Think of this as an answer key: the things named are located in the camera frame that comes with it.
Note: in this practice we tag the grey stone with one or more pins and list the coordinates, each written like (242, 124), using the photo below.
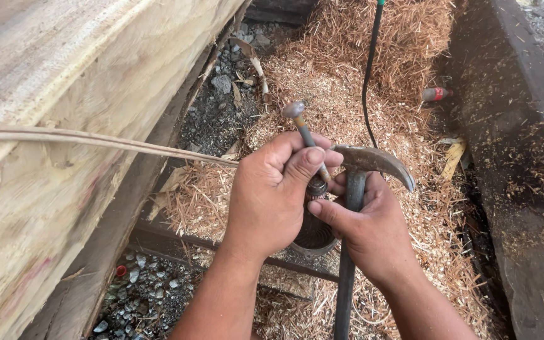
(221, 84)

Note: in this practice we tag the dark metal frame rail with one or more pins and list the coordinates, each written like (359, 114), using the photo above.
(196, 245)

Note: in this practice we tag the large pale sawn timber log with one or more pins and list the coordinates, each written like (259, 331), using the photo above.
(64, 141)

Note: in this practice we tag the large grey nail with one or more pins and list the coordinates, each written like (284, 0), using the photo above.
(300, 123)

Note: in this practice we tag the dark timber beam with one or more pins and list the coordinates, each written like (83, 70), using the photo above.
(279, 10)

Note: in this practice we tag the plastic bottle with red label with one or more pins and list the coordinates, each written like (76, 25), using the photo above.
(435, 94)

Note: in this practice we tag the red bottle cap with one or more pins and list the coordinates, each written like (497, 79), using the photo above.
(121, 270)

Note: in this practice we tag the dark dusty sawmill bed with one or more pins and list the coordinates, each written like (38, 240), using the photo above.
(522, 165)

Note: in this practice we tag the dark plank under log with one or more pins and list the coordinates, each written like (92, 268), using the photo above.
(125, 226)

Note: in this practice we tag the person's right hand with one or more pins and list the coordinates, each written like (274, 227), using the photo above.
(376, 231)

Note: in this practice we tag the rusty steel claw hammer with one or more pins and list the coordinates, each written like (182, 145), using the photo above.
(353, 189)

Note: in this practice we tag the heap of sawdust and shavings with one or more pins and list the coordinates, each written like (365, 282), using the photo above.
(347, 80)

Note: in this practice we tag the person's left hand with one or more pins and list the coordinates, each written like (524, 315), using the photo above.
(262, 203)

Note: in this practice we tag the yellow wood offcut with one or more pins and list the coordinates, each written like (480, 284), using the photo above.
(453, 158)

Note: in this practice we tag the dark ribbed line reel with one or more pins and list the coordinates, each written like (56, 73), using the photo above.
(313, 231)

